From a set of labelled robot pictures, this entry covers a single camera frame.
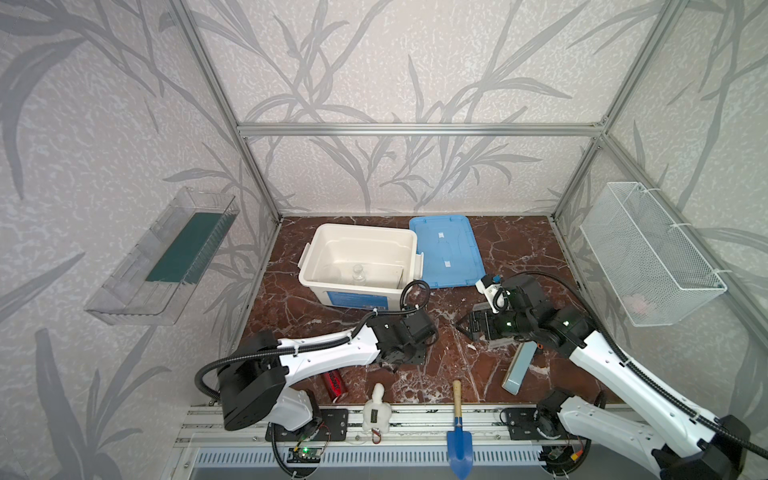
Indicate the small clear glass beaker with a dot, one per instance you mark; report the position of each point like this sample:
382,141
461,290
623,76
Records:
358,274

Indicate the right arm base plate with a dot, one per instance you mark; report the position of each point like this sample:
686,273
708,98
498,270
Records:
522,423

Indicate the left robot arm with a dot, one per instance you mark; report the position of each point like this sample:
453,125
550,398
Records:
255,383

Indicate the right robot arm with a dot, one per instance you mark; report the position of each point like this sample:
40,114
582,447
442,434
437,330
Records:
675,439

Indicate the white plastic storage bin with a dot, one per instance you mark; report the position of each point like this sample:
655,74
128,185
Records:
389,256

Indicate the clear acrylic test tube rack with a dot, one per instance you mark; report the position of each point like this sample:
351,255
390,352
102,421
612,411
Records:
499,345

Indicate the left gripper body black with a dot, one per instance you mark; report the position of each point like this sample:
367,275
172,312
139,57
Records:
417,335

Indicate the red spray bottle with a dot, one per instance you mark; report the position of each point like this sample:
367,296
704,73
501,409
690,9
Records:
335,385

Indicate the white plastic figurine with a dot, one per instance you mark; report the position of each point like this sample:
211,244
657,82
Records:
376,412

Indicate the blue plastic bin lid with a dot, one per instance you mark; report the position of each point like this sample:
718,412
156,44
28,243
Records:
450,251

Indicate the clear wall shelf green liner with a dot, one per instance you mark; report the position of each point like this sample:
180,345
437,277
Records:
153,284

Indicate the aluminium front rail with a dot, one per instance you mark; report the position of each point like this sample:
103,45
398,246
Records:
413,425

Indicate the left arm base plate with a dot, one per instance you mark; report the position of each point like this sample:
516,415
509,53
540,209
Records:
332,426

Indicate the white wire mesh basket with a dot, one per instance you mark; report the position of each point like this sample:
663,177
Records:
659,276

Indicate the blue garden trowel wooden handle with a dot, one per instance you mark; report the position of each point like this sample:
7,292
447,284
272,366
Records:
459,442

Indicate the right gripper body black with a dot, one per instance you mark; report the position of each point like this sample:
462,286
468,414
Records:
485,324

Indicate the teal grey rectangular box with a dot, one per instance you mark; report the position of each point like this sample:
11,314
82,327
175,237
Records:
519,367

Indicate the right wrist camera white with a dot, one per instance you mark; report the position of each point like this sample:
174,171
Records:
490,286

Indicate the green circuit board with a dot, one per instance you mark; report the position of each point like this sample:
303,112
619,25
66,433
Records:
305,455

